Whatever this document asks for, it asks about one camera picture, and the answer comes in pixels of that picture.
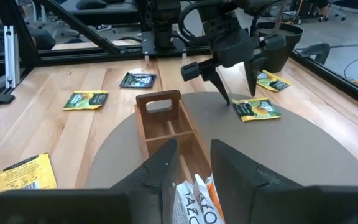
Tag wooden tea organiser box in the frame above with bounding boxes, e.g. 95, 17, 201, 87
134, 89, 213, 190

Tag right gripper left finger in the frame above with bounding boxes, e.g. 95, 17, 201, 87
0, 138, 178, 224

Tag dark purple tea packet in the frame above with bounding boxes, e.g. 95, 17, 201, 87
119, 72, 157, 89

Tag white orange tea packet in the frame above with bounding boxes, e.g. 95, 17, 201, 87
193, 173, 226, 224
172, 182, 198, 224

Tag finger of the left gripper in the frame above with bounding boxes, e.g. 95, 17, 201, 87
244, 57, 260, 97
208, 70, 231, 105

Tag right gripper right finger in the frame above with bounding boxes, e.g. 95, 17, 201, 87
211, 139, 358, 224

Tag green yellow tea packet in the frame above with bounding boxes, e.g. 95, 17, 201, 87
62, 90, 109, 111
255, 69, 292, 93
231, 97, 283, 123

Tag background office chair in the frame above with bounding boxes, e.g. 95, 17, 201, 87
292, 0, 347, 22

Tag black desk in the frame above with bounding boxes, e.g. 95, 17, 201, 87
59, 0, 142, 25

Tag black computer mouse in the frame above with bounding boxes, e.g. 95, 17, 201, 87
75, 0, 108, 10

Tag round grey mat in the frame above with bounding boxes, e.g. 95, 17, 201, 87
85, 91, 358, 190

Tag silver aluminium bracket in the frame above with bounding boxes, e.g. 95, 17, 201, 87
4, 25, 21, 90

